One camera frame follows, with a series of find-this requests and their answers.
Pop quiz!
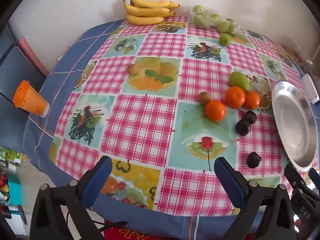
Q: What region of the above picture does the large green jujube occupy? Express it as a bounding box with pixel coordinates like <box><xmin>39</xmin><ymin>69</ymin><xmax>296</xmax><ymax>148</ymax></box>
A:
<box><xmin>229</xmin><ymin>71</ymin><xmax>250</xmax><ymax>92</ymax></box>
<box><xmin>219</xmin><ymin>33</ymin><xmax>232</xmax><ymax>46</ymax></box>

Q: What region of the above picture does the yellow banana bunch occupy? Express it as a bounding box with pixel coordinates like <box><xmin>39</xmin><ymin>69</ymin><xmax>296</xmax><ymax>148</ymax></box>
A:
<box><xmin>122</xmin><ymin>0</ymin><xmax>181</xmax><ymax>26</ymax></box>

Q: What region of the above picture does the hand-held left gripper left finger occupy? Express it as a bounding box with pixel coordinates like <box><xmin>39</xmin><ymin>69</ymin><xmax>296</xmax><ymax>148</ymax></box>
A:
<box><xmin>29</xmin><ymin>156</ymin><xmax>113</xmax><ymax>240</ymax></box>

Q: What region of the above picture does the pile of wrapped jujubes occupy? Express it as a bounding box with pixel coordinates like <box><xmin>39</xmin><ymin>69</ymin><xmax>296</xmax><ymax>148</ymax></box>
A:
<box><xmin>194</xmin><ymin>5</ymin><xmax>238</xmax><ymax>33</ymax></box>

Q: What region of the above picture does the checkered fruit-print tablecloth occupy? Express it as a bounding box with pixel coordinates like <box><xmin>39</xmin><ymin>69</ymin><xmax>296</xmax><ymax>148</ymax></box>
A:
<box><xmin>22</xmin><ymin>19</ymin><xmax>320</xmax><ymax>240</ymax></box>

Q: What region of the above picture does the red cloth with yellow print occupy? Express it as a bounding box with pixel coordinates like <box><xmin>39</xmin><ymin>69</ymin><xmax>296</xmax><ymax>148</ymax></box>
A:
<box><xmin>104</xmin><ymin>220</ymin><xmax>150</xmax><ymax>240</ymax></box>

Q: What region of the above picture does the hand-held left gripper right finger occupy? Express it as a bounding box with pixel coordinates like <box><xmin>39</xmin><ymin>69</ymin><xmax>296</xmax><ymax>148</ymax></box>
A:
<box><xmin>214</xmin><ymin>156</ymin><xmax>297</xmax><ymax>240</ymax></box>

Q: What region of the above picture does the orange plastic cup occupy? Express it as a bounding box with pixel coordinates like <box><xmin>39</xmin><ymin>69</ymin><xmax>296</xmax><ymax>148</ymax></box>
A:
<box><xmin>13</xmin><ymin>80</ymin><xmax>50</xmax><ymax>118</ymax></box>

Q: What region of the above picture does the dark plum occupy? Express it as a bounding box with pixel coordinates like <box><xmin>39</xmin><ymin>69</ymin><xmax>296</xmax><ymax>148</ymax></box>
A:
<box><xmin>235</xmin><ymin>119</ymin><xmax>252</xmax><ymax>137</ymax></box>
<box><xmin>247</xmin><ymin>151</ymin><xmax>262</xmax><ymax>169</ymax></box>
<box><xmin>244</xmin><ymin>110</ymin><xmax>257</xmax><ymax>125</ymax></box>

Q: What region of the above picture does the dark grey chair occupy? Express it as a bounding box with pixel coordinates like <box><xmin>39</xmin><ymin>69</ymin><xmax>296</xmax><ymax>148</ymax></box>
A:
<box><xmin>0</xmin><ymin>21</ymin><xmax>48</xmax><ymax>120</ymax></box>

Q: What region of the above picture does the clear plastic jujube tray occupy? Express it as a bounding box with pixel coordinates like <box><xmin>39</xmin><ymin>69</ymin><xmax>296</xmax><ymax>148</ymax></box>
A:
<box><xmin>191</xmin><ymin>4</ymin><xmax>242</xmax><ymax>36</ymax></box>

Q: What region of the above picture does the orange tangerine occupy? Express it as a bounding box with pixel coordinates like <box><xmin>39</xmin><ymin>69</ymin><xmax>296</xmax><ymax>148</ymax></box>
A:
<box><xmin>205</xmin><ymin>100</ymin><xmax>227</xmax><ymax>122</ymax></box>
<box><xmin>244</xmin><ymin>91</ymin><xmax>261</xmax><ymax>110</ymax></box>
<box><xmin>225</xmin><ymin>86</ymin><xmax>246</xmax><ymax>109</ymax></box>

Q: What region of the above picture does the clear plastic longan container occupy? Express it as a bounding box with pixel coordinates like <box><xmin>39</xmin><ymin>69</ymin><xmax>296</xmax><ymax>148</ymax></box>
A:
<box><xmin>282</xmin><ymin>44</ymin><xmax>314</xmax><ymax>68</ymax></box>

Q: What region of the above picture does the teal box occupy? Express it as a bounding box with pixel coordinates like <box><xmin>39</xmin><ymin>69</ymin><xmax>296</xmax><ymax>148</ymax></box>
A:
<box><xmin>6</xmin><ymin>175</ymin><xmax>24</xmax><ymax>205</ymax></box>

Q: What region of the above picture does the pile of brown longans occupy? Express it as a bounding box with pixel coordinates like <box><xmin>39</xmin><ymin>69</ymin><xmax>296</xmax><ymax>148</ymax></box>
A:
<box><xmin>287</xmin><ymin>50</ymin><xmax>304</xmax><ymax>64</ymax></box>

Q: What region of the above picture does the pink board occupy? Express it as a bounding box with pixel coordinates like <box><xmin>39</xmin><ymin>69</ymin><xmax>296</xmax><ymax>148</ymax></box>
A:
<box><xmin>16</xmin><ymin>37</ymin><xmax>50</xmax><ymax>78</ymax></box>

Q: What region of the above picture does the white plastic box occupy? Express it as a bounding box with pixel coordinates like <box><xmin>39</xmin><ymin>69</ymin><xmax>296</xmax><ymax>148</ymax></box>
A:
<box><xmin>301</xmin><ymin>73</ymin><xmax>319</xmax><ymax>104</ymax></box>

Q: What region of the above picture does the round metal plate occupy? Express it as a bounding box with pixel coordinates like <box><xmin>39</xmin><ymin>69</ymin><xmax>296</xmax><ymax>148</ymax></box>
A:
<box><xmin>271</xmin><ymin>79</ymin><xmax>318</xmax><ymax>172</ymax></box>

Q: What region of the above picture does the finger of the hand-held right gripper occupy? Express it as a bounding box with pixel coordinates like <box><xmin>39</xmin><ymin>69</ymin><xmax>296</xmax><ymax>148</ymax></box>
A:
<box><xmin>284</xmin><ymin>164</ymin><xmax>308</xmax><ymax>193</ymax></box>
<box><xmin>308</xmin><ymin>168</ymin><xmax>320</xmax><ymax>189</ymax></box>

